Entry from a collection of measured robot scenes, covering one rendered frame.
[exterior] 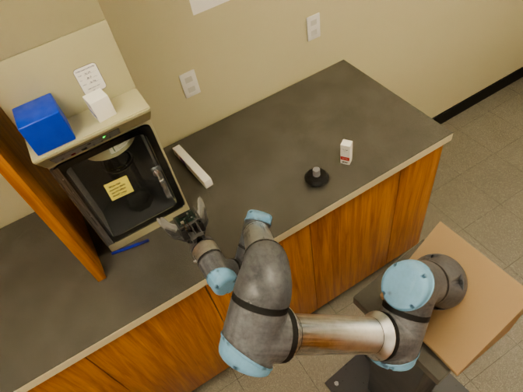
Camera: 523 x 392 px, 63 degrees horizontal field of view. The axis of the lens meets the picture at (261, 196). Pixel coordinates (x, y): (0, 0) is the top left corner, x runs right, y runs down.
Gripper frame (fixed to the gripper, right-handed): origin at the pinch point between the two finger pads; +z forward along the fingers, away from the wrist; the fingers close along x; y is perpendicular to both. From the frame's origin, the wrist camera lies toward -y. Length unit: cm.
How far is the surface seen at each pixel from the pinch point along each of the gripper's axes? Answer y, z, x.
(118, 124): 35.7, 3.4, 4.8
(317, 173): -15, -3, -51
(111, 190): 7.3, 13.7, 15.8
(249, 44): 7, 59, -60
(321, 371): -114, -35, -28
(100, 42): 52, 15, -1
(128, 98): 36.4, 11.4, -0.9
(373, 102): -20, 21, -98
